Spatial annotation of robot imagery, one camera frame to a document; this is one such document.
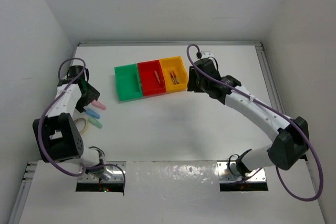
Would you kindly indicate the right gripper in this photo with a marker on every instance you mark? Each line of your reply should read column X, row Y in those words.
column 192, row 85

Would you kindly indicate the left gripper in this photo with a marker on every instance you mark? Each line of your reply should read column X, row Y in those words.
column 92, row 95

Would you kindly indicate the red gel pen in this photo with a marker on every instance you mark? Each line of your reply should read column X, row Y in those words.
column 176, row 79

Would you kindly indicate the orange pen cap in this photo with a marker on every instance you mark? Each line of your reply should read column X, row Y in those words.
column 157, row 76

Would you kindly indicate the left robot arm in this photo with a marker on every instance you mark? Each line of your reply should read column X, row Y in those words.
column 57, row 136

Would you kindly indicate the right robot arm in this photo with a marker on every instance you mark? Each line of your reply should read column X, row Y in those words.
column 287, row 143

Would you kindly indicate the yellow plastic bin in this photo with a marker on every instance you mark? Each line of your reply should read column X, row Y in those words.
column 175, row 64

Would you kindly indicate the beige masking tape roll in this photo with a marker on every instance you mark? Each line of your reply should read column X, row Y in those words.
column 81, row 125

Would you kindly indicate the green plastic bin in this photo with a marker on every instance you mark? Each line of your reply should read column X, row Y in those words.
column 128, row 83

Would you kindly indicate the red plastic bin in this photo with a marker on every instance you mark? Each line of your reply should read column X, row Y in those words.
column 149, row 83

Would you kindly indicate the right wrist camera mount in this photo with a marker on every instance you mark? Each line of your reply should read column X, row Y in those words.
column 203, row 54

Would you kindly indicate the left base plate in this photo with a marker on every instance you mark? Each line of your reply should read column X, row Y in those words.
column 112, row 172

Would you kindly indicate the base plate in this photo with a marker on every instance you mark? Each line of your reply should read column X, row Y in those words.
column 112, row 172
column 228, row 174

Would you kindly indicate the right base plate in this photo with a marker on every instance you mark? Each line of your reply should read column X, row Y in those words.
column 228, row 174

